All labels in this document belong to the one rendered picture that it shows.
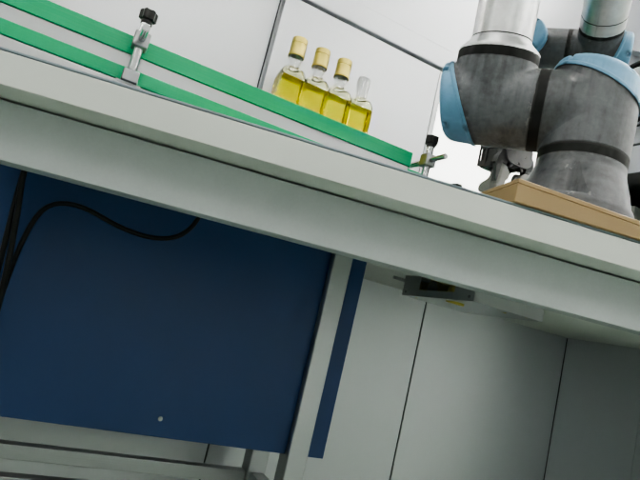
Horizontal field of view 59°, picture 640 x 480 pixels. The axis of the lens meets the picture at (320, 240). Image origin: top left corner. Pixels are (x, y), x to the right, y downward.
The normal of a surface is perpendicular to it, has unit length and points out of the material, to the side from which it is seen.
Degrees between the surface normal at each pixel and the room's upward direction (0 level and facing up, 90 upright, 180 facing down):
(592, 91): 89
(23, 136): 90
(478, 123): 140
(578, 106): 96
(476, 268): 90
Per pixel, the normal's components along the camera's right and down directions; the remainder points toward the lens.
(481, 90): -0.43, -0.03
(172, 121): 0.22, -0.10
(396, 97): 0.44, -0.04
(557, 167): -0.57, -0.57
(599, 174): 0.07, -0.45
